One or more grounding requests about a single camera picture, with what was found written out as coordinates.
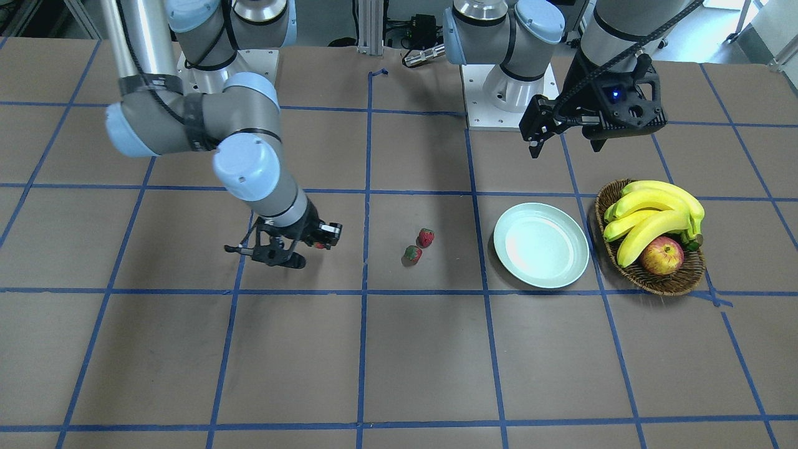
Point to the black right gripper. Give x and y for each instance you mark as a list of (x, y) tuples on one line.
[(310, 227)]

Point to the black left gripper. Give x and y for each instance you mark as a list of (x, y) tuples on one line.
[(581, 86)]

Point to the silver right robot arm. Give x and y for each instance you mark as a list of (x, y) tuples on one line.
[(241, 125)]

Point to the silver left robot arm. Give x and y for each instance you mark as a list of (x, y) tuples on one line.
[(521, 38)]

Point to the light green round plate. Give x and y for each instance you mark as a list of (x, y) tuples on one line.
[(541, 245)]

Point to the yellow banana bunch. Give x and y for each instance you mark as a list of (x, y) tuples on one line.
[(643, 211)]

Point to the red yellow apple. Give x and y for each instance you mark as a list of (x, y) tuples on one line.
[(662, 257)]

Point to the brown wicker basket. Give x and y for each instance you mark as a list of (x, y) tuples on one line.
[(680, 283)]

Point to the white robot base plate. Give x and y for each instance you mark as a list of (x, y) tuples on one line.
[(261, 61), (496, 102)]

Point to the aluminium frame post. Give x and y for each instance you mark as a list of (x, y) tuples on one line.
[(369, 19)]

